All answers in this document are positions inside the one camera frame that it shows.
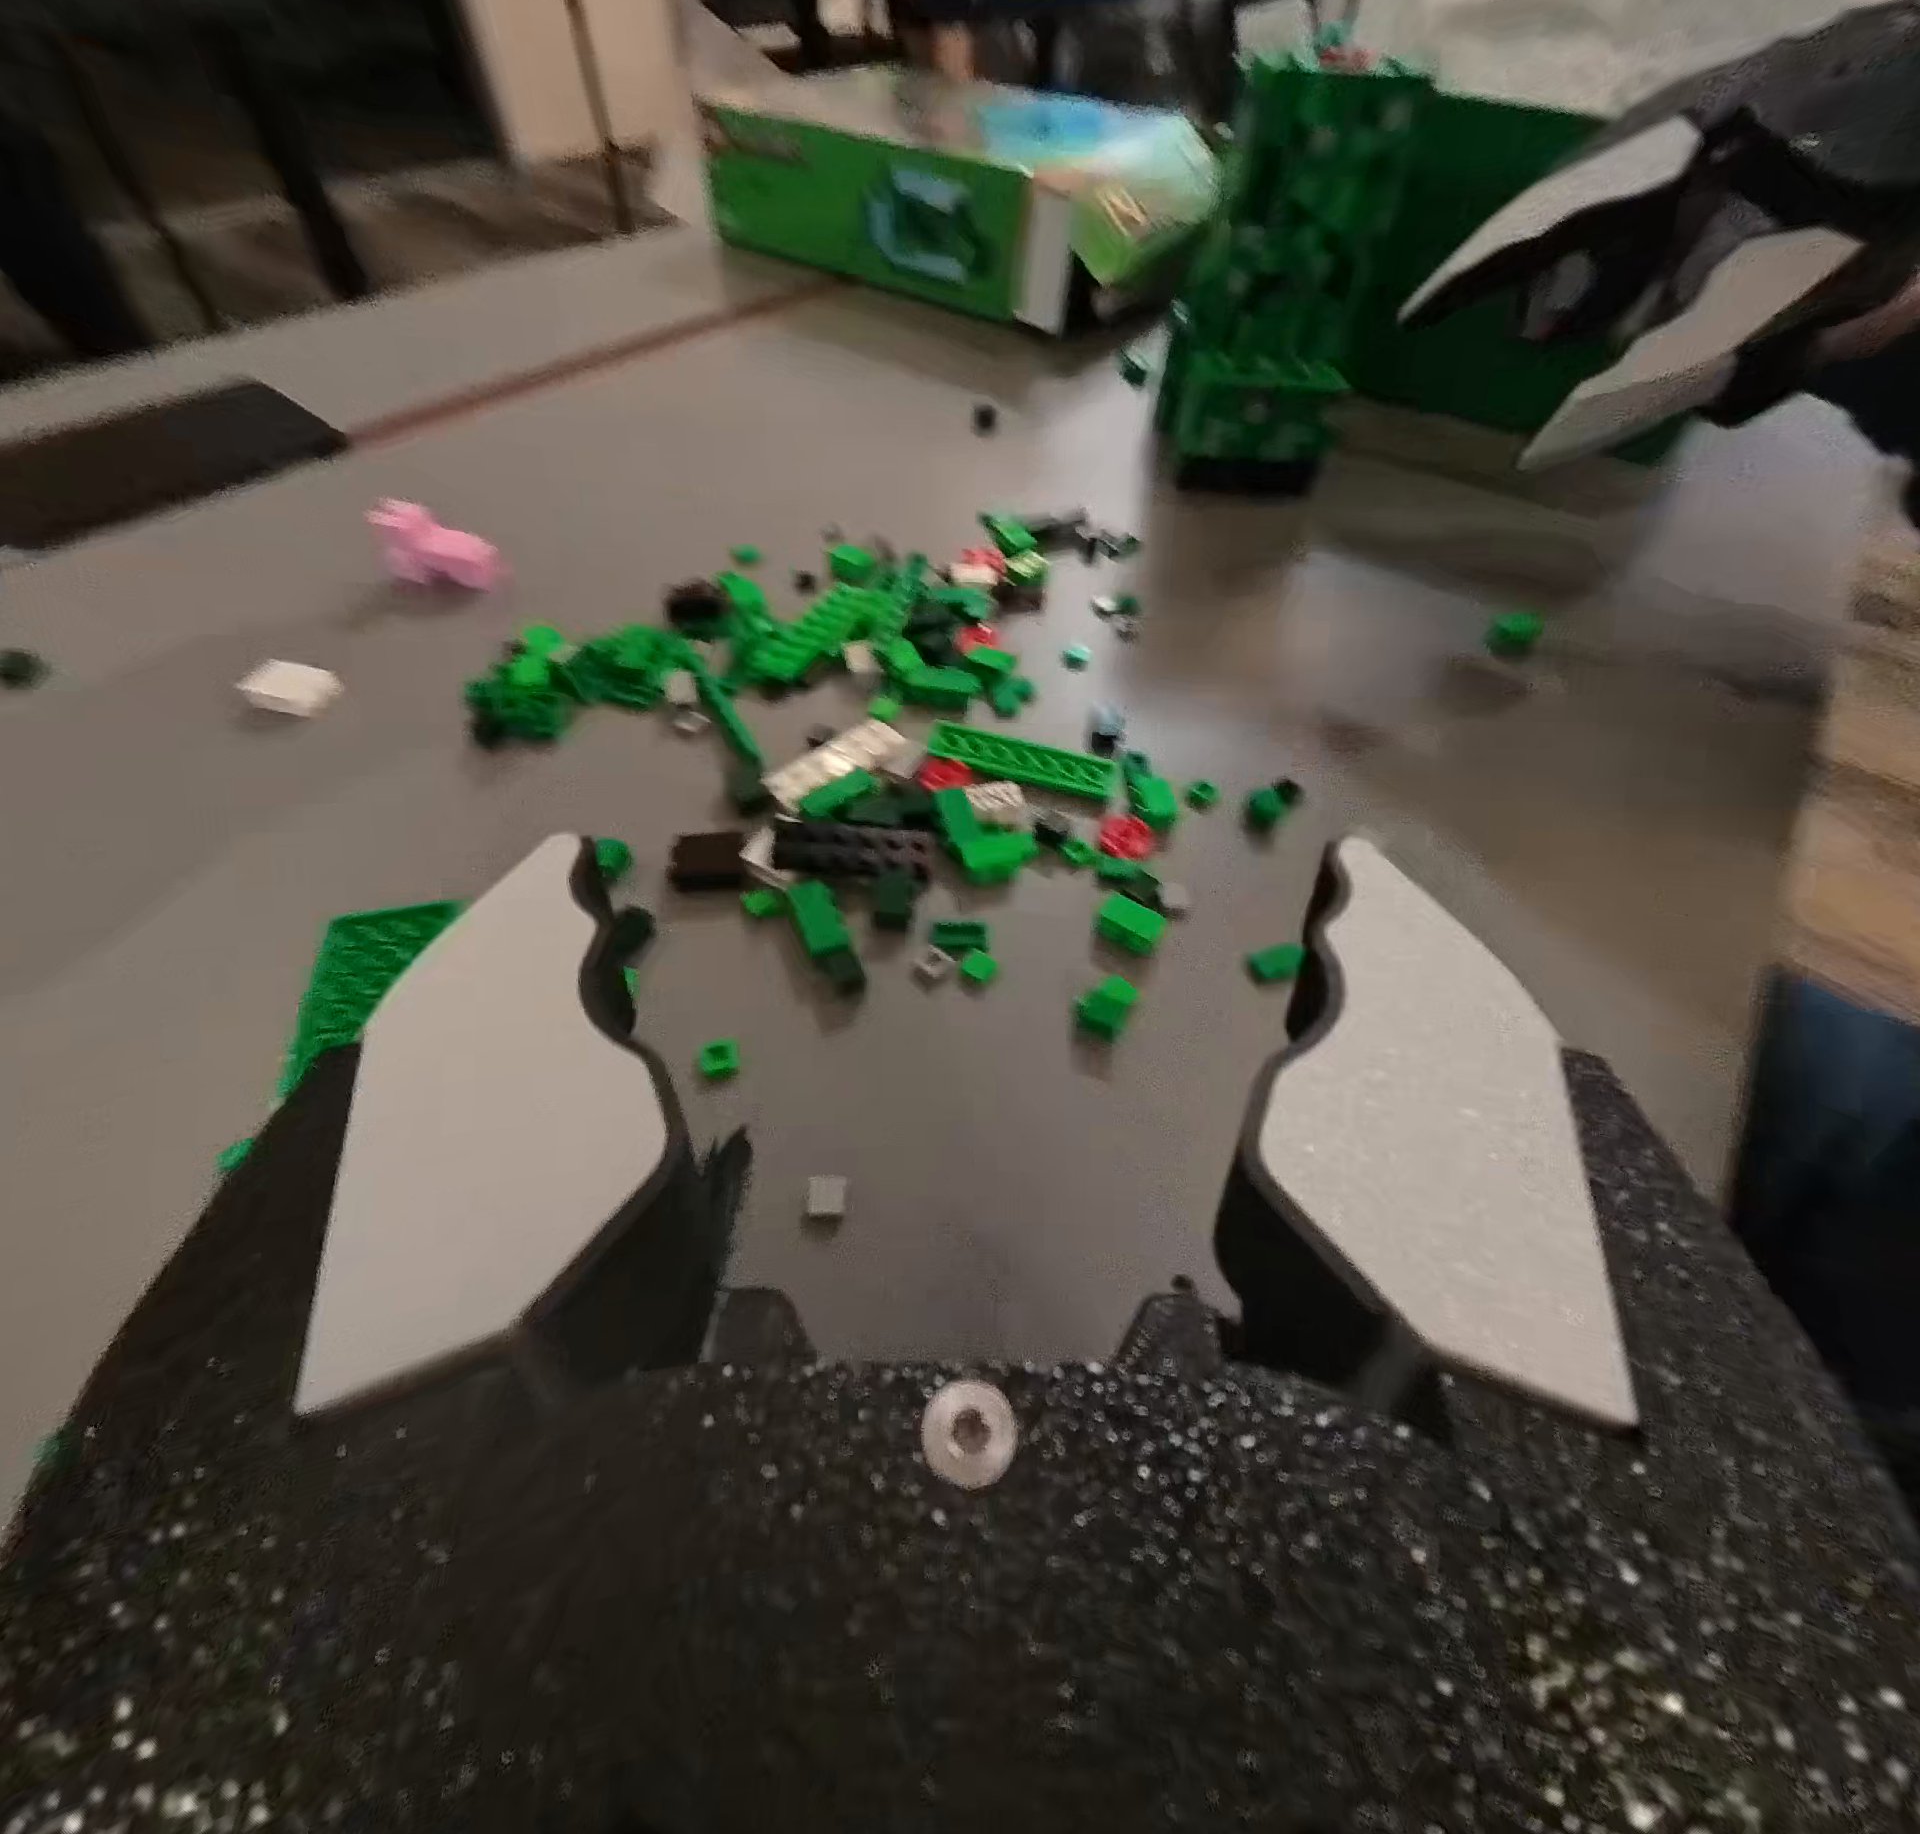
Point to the large green flat panel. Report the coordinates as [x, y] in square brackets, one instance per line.
[1501, 215]

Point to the white toy brick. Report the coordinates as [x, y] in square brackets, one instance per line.
[289, 686]

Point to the single green brick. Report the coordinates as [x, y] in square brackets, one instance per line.
[1515, 630]

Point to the black phone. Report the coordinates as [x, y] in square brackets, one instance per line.
[151, 461]

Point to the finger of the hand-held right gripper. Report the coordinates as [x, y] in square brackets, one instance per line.
[1576, 207]
[1695, 342]

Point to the green brick figure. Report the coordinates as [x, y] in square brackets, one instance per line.
[1275, 305]

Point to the pile of toy bricks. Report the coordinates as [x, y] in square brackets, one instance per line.
[901, 755]

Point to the green cardboard box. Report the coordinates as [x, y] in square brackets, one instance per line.
[870, 200]

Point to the dark blue cloth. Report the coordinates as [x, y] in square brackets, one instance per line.
[1830, 1114]

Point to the small grey brick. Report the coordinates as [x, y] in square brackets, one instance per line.
[826, 1198]

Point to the grey desk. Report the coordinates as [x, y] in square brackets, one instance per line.
[1426, 844]

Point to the pink toy brick pig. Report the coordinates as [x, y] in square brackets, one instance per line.
[428, 544]

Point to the green studded brick plate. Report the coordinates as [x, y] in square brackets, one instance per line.
[367, 980]

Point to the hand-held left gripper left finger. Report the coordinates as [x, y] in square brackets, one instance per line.
[481, 1114]

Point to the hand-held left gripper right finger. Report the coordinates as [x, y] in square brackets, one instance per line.
[1441, 1159]

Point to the small dark green brick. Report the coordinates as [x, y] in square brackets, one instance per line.
[19, 669]

